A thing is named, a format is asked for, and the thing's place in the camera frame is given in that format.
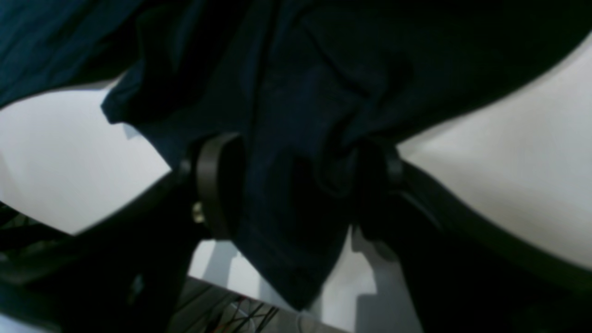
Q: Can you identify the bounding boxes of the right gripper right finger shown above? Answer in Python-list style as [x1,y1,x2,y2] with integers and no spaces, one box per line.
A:
[358,139,591,333]

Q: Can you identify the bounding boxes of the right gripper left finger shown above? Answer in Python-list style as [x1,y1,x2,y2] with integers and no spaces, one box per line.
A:
[0,133,246,333]

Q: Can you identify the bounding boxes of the black T-shirt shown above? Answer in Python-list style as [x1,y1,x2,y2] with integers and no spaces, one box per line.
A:
[0,0,591,309]

